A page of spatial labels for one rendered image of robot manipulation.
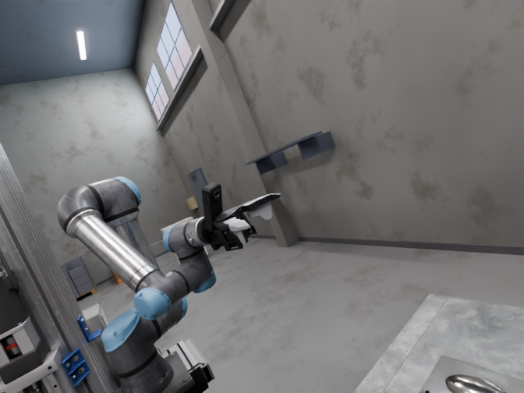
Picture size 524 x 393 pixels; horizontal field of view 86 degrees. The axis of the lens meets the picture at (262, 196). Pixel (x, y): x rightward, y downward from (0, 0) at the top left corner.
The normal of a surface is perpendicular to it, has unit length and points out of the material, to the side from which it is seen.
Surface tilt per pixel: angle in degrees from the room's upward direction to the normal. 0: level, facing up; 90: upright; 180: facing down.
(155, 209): 90
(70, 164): 90
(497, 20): 90
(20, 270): 90
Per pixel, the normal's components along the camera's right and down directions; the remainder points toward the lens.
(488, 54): -0.79, 0.36
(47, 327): 0.49, -0.10
